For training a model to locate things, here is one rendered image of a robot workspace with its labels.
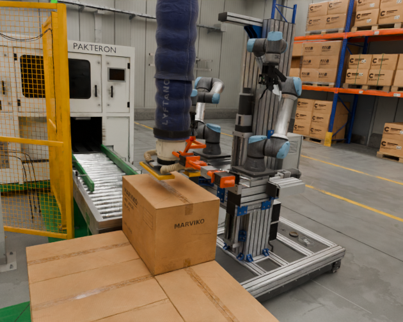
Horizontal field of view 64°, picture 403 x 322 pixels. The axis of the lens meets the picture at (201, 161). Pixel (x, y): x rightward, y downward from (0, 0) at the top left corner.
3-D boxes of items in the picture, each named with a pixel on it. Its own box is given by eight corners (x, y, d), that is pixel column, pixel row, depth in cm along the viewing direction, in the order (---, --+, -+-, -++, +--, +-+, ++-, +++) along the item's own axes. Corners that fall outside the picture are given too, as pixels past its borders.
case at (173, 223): (121, 229, 226) (122, 176, 216) (173, 220, 246) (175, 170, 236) (153, 276, 177) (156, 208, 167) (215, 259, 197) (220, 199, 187)
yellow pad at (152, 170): (139, 164, 206) (139, 156, 205) (153, 163, 211) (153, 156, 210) (158, 180, 178) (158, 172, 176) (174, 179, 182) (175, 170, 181)
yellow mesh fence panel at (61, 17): (-12, 240, 303) (-40, -2, 251) (-5, 235, 313) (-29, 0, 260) (74, 252, 293) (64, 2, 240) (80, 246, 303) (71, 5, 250)
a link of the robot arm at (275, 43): (285, 33, 169) (281, 30, 161) (282, 55, 171) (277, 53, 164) (270, 33, 172) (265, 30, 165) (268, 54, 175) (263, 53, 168)
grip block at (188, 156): (178, 163, 176) (178, 153, 175) (193, 162, 181) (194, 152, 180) (184, 167, 169) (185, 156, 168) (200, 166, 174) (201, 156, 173)
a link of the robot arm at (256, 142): (251, 152, 225) (252, 133, 221) (269, 155, 219) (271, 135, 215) (244, 154, 215) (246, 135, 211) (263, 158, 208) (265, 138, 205)
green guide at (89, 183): (59, 152, 418) (58, 145, 416) (67, 152, 424) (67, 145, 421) (82, 193, 286) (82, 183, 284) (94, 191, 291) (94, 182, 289)
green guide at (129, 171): (100, 150, 445) (100, 144, 443) (108, 149, 450) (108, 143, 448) (139, 186, 312) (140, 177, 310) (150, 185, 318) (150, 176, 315)
